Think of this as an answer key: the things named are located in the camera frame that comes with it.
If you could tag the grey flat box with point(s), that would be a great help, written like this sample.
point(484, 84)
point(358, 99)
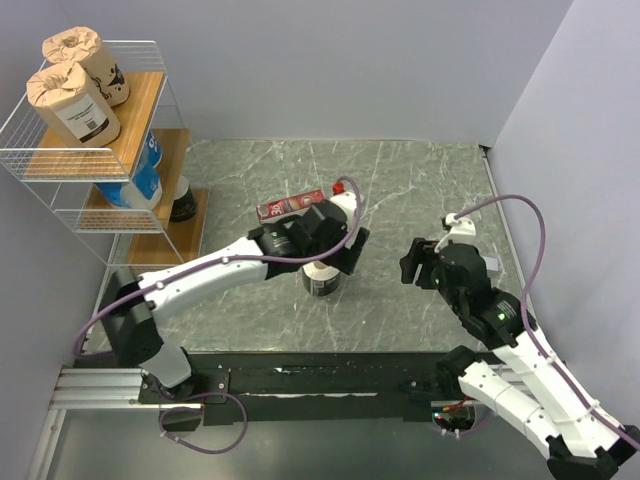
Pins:
point(492, 264)

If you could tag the black paper roll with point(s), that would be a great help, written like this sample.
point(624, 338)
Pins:
point(320, 279)
point(184, 205)

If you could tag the red toothpaste box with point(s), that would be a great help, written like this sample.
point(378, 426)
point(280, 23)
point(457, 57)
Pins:
point(295, 205)

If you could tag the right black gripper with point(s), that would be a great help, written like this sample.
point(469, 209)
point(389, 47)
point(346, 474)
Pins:
point(421, 251)

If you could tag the blue paper roll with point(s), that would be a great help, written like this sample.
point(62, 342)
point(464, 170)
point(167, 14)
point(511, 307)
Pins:
point(151, 153)
point(142, 193)

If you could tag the brown roll with label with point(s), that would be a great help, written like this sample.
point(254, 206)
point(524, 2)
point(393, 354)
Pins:
point(72, 106)

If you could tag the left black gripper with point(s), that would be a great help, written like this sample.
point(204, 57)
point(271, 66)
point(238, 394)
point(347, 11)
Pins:
point(346, 259)

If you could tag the brown roll with cartoon print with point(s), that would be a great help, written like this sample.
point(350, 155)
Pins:
point(85, 47)

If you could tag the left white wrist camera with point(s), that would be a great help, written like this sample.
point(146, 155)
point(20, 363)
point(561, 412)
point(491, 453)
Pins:
point(344, 197)

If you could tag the white wire wooden shelf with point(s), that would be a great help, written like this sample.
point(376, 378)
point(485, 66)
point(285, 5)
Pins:
point(64, 178)

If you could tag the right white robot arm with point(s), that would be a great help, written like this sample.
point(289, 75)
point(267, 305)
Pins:
point(575, 436)

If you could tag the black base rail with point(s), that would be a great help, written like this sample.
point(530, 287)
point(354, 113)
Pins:
point(230, 387)

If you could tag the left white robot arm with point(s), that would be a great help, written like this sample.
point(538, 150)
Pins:
point(134, 304)

